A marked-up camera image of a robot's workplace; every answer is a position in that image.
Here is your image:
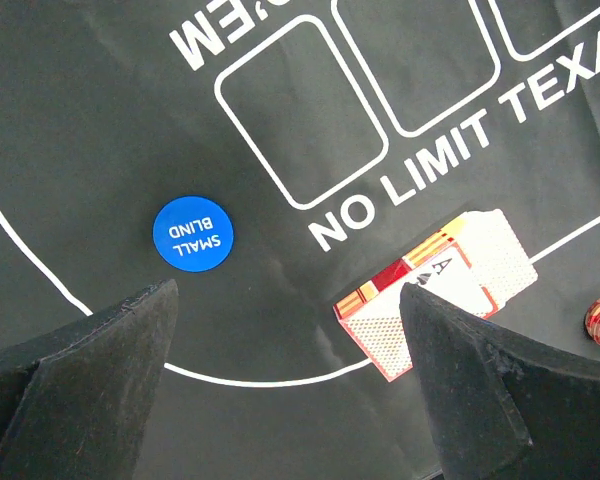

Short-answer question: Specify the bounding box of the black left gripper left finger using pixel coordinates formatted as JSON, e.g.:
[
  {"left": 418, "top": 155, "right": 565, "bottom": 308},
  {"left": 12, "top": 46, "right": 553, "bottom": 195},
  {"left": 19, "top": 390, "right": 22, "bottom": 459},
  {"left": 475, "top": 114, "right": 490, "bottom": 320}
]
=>
[{"left": 0, "top": 280, "right": 179, "bottom": 479}]

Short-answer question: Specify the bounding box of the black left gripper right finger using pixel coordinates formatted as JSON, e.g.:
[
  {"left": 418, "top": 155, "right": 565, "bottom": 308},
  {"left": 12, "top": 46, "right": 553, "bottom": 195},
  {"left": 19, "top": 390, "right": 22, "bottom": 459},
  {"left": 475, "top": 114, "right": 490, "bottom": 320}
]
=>
[{"left": 404, "top": 290, "right": 600, "bottom": 479}]

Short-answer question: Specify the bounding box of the blue small blind button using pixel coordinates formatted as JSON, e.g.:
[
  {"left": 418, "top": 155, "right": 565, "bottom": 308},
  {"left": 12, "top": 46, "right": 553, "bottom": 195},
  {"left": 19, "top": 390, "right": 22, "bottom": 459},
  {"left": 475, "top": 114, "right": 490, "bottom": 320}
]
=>
[{"left": 152, "top": 196, "right": 235, "bottom": 273}]

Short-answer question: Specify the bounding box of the black texas holdem poker mat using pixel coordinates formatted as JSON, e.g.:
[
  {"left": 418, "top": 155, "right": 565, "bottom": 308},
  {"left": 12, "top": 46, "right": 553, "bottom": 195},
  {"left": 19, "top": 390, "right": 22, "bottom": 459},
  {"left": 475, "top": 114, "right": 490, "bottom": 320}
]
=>
[{"left": 0, "top": 1, "right": 600, "bottom": 479}]

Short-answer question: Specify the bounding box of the red playing card deck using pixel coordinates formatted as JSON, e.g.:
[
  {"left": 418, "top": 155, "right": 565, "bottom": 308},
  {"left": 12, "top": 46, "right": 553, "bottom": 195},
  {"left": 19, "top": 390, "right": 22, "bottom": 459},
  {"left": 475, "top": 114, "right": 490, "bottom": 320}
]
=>
[{"left": 333, "top": 209, "right": 538, "bottom": 382}]

